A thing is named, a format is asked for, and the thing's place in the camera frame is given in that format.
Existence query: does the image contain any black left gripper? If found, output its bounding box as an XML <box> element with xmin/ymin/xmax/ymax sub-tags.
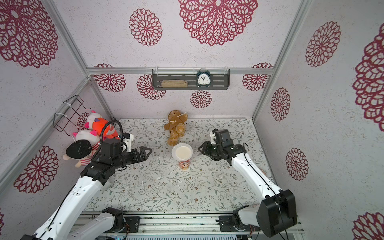
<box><xmin>113</xmin><ymin>145</ymin><xmax>153</xmax><ymax>170</ymax></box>

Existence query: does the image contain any pink white pig plush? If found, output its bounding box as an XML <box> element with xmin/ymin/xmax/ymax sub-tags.
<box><xmin>73</xmin><ymin>111</ymin><xmax>102</xmax><ymax>151</ymax></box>

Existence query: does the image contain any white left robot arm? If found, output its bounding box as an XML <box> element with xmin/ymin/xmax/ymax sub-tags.
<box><xmin>22</xmin><ymin>131</ymin><xmax>153</xmax><ymax>240</ymax></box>

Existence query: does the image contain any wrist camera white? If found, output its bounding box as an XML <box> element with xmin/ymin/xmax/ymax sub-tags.
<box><xmin>210</xmin><ymin>129</ymin><xmax>218</xmax><ymax>145</ymax></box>
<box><xmin>123</xmin><ymin>133</ymin><xmax>134</xmax><ymax>152</ymax></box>

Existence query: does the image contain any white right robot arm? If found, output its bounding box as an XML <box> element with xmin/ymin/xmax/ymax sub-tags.
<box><xmin>198</xmin><ymin>141</ymin><xmax>298</xmax><ymax>238</ymax></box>

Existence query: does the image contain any grey wall shelf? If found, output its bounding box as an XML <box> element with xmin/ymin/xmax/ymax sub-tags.
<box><xmin>152</xmin><ymin>69</ymin><xmax>230</xmax><ymax>91</ymax></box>

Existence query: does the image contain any brown teddy bear plush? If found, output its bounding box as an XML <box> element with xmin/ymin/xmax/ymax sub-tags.
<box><xmin>164</xmin><ymin>110</ymin><xmax>188</xmax><ymax>146</ymax></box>

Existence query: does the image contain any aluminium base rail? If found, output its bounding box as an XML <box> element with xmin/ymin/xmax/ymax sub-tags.
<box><xmin>52</xmin><ymin>211</ymin><xmax>305</xmax><ymax>240</ymax></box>

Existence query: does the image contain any translucent leak-proof paper sheet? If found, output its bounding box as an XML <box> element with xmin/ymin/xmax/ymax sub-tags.
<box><xmin>175</xmin><ymin>146</ymin><xmax>193</xmax><ymax>161</ymax></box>

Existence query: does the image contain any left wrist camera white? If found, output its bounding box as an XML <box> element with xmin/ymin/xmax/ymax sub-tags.
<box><xmin>123</xmin><ymin>133</ymin><xmax>134</xmax><ymax>152</ymax></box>

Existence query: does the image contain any paper milk tea cup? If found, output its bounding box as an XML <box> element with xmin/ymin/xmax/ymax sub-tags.
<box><xmin>172</xmin><ymin>143</ymin><xmax>193</xmax><ymax>170</ymax></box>

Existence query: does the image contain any orange fox plush toy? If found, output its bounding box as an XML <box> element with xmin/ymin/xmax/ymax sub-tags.
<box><xmin>92</xmin><ymin>118</ymin><xmax>119</xmax><ymax>141</ymax></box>

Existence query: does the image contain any black-haired doll plush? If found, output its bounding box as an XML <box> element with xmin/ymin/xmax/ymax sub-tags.
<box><xmin>63</xmin><ymin>140</ymin><xmax>94</xmax><ymax>168</ymax></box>

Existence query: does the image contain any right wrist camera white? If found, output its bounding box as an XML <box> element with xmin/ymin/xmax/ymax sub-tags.
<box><xmin>210</xmin><ymin>129</ymin><xmax>218</xmax><ymax>145</ymax></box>

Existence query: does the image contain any black wire basket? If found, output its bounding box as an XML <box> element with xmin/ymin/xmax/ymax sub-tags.
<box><xmin>52</xmin><ymin>95</ymin><xmax>91</xmax><ymax>137</ymax></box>

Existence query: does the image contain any teal alarm clock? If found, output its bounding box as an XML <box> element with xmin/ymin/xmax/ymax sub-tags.
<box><xmin>197</xmin><ymin>71</ymin><xmax>212</xmax><ymax>88</ymax></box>

